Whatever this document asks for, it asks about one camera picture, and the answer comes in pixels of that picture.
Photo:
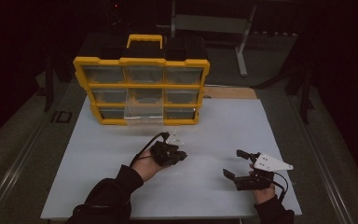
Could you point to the person's right hand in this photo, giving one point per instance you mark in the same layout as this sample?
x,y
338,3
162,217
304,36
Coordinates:
x,y
262,196

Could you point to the person's left hand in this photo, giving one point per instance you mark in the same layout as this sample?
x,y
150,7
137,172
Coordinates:
x,y
147,169

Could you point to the dark device with red light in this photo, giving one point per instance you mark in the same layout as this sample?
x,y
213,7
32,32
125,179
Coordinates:
x,y
115,12

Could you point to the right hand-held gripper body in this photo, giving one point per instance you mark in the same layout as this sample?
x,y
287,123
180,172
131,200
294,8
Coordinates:
x,y
254,182

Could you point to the grid of clear drawers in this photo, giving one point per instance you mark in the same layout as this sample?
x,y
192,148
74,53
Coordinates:
x,y
104,74

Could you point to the black stand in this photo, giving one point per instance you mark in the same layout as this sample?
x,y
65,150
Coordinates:
x,y
48,90
305,99

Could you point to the wooden board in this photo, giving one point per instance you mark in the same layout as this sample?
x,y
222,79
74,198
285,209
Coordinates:
x,y
230,92

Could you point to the grey metal stand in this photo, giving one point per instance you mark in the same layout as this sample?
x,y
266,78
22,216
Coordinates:
x,y
211,23

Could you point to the yellow black drawer organizer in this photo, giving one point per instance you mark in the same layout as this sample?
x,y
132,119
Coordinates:
x,y
143,61

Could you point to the clear plastic drawer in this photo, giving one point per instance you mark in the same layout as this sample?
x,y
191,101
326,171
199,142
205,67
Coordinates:
x,y
143,116

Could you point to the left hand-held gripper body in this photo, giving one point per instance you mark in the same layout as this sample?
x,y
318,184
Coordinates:
x,y
164,154

